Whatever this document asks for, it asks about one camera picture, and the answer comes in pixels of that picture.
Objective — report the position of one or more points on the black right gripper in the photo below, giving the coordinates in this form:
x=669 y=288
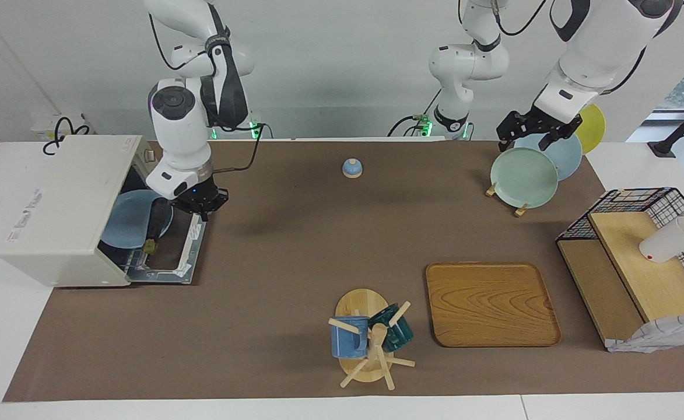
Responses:
x=204 y=197

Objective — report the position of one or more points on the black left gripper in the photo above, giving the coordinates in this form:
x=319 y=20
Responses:
x=551 y=125

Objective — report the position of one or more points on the dark purple eggplant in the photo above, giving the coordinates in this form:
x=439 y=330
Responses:
x=156 y=224

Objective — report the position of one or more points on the light blue serving plate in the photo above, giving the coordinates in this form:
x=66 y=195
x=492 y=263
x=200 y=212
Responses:
x=129 y=224

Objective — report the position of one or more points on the glass oven door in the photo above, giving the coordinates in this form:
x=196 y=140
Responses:
x=161 y=277

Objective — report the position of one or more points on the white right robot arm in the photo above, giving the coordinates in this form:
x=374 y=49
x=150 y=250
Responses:
x=181 y=134

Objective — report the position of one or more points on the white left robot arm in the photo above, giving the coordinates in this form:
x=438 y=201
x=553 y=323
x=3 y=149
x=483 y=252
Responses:
x=586 y=64

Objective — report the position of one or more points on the beige toaster oven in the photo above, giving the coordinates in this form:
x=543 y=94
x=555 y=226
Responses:
x=62 y=221

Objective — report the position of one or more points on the pale green plate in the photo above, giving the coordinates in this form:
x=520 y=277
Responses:
x=523 y=178

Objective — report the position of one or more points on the light blue racked plate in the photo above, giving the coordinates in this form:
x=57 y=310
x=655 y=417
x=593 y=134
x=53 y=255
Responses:
x=569 y=160

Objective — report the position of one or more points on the yellow plate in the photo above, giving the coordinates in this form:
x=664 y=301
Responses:
x=593 y=125

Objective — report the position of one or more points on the wooden plate rack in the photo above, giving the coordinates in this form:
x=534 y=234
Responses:
x=521 y=211

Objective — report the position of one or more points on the brown table mat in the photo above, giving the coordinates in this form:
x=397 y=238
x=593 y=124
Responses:
x=289 y=280

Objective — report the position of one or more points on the small blue lidded jar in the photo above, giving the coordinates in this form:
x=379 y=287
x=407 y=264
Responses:
x=352 y=169

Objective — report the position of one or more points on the white power strip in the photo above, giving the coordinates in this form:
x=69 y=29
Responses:
x=44 y=128

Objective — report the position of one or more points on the rectangular wooden tray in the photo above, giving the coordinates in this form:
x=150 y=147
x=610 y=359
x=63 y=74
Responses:
x=490 y=303

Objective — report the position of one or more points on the white paper cup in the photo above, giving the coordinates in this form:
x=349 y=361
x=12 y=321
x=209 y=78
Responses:
x=668 y=242

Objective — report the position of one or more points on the two-tier wooden shelf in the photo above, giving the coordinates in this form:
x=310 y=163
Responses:
x=645 y=274

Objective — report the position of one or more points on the wooden mug tree stand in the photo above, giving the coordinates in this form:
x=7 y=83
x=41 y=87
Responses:
x=359 y=303

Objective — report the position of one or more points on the blue mug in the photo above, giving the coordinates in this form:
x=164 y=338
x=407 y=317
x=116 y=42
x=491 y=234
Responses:
x=347 y=341

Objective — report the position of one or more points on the dark green mug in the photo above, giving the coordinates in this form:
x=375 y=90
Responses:
x=400 y=335

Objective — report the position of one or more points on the grey white cloth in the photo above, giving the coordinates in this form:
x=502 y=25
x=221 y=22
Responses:
x=656 y=337

